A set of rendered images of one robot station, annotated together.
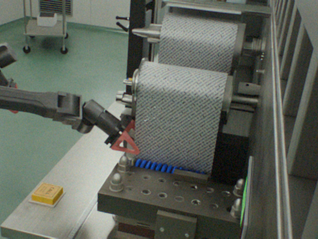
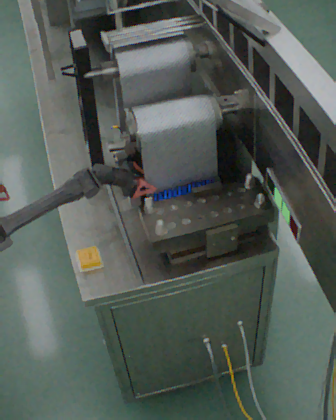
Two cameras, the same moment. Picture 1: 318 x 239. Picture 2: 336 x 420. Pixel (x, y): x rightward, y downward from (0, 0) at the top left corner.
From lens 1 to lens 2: 1.09 m
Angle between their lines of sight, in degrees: 28
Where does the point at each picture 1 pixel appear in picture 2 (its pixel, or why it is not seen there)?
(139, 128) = (148, 169)
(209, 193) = (230, 196)
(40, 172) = not seen: outside the picture
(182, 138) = (188, 161)
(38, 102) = (69, 194)
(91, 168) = (94, 214)
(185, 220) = (230, 228)
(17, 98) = (55, 201)
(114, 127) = (127, 179)
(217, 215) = (248, 213)
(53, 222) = (117, 278)
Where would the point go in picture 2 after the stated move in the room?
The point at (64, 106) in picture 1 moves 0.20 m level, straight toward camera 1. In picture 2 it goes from (86, 185) to (128, 221)
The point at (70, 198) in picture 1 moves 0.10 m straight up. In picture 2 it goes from (107, 252) to (102, 232)
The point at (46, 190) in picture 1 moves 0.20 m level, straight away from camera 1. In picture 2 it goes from (87, 256) to (51, 225)
